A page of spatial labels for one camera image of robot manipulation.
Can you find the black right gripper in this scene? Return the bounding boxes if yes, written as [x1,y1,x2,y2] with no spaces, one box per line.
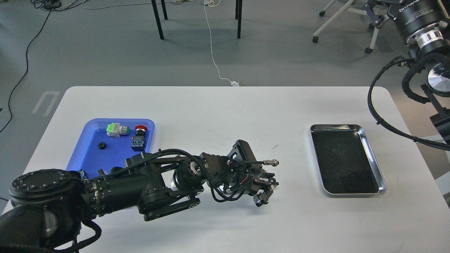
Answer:
[364,0,449,44]

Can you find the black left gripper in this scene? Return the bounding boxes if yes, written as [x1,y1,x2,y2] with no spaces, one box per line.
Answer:
[225,167,279,207]

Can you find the black gear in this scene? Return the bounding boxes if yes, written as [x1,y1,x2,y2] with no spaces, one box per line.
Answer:
[97,142,107,150]

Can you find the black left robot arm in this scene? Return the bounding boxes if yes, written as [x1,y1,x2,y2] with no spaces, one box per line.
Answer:
[1,140,279,253]

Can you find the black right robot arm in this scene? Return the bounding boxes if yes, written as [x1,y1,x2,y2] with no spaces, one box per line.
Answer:
[363,0,450,151]

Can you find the silver metal tray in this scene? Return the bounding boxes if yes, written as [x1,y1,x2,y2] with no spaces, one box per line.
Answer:
[310,124,387,197]

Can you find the blue plastic tray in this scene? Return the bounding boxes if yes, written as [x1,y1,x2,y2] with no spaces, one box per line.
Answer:
[66,118,155,179]

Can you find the white office chair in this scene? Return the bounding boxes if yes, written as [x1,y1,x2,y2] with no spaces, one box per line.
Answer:
[312,0,387,54]

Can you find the red mushroom push button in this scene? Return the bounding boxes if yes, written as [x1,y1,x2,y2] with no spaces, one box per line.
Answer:
[131,125,148,152]

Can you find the black table legs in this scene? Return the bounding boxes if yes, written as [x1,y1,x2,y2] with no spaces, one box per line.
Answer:
[150,0,243,40]

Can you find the green white push button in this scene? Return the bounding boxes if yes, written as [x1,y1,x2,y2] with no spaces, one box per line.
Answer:
[106,122,130,138]

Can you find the green mushroom push button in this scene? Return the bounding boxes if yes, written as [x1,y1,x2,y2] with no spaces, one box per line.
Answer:
[77,169,89,180]

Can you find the white cable on floor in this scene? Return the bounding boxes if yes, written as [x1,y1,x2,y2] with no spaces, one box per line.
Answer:
[203,0,239,87]

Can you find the black floor cable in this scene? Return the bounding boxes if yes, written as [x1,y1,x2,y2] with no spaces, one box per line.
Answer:
[0,0,88,134]

